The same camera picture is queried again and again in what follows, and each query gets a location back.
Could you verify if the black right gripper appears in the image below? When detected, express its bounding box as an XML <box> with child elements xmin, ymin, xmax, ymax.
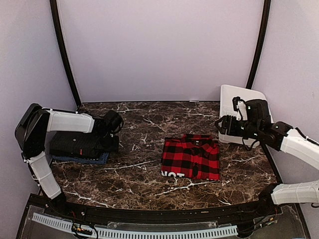
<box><xmin>215</xmin><ymin>115</ymin><xmax>262</xmax><ymax>140</ymax></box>

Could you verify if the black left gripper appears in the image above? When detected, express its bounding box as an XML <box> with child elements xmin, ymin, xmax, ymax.
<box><xmin>95</xmin><ymin>131</ymin><xmax>119</xmax><ymax>152</ymax></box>

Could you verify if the blue checked shirt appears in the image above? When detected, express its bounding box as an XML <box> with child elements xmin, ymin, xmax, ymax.
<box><xmin>51</xmin><ymin>152</ymin><xmax>109</xmax><ymax>165</ymax></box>

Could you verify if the black pinstripe shirt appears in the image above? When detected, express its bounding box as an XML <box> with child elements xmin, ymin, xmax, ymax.
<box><xmin>49</xmin><ymin>131</ymin><xmax>107</xmax><ymax>159</ymax></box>

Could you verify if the red black plaid shirt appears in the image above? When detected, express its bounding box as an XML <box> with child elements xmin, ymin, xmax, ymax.
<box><xmin>161</xmin><ymin>134</ymin><xmax>220</xmax><ymax>181</ymax></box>

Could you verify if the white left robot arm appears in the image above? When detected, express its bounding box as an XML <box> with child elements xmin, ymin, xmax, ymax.
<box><xmin>14</xmin><ymin>103</ymin><xmax>124</xmax><ymax>217</ymax></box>

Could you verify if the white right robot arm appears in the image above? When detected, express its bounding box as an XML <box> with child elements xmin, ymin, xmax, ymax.
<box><xmin>215</xmin><ymin>116</ymin><xmax>319</xmax><ymax>216</ymax></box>

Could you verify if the white plastic basket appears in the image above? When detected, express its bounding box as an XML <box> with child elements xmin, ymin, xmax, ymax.
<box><xmin>218</xmin><ymin>85</ymin><xmax>266</xmax><ymax>147</ymax></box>

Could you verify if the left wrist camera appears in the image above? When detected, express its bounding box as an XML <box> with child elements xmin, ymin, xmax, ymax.
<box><xmin>104</xmin><ymin>110</ymin><xmax>124</xmax><ymax>134</ymax></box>

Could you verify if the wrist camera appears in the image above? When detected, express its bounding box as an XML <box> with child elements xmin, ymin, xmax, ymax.
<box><xmin>104</xmin><ymin>110</ymin><xmax>124</xmax><ymax>134</ymax></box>
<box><xmin>232</xmin><ymin>96</ymin><xmax>272</xmax><ymax>124</ymax></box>

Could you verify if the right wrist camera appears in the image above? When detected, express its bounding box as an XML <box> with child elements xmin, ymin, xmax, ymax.
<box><xmin>232</xmin><ymin>96</ymin><xmax>272</xmax><ymax>124</ymax></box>

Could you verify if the white slotted cable duct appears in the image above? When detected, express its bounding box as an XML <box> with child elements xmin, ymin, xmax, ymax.
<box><xmin>31</xmin><ymin>213</ymin><xmax>238</xmax><ymax>239</ymax></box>

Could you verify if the black front rail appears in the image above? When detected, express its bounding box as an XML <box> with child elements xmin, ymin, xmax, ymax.
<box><xmin>33</xmin><ymin>195</ymin><xmax>282</xmax><ymax>225</ymax></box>

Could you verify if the black corner frame post right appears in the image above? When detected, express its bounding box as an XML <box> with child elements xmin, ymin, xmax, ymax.
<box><xmin>246</xmin><ymin>0</ymin><xmax>271</xmax><ymax>90</ymax></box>

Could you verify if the black corner frame post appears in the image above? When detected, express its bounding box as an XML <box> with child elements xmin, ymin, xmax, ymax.
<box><xmin>246</xmin><ymin>0</ymin><xmax>271</xmax><ymax>90</ymax></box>
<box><xmin>49</xmin><ymin>0</ymin><xmax>82</xmax><ymax>107</ymax></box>

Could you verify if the black corner frame post left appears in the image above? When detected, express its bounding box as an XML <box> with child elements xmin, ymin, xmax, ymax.
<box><xmin>49</xmin><ymin>0</ymin><xmax>82</xmax><ymax>107</ymax></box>

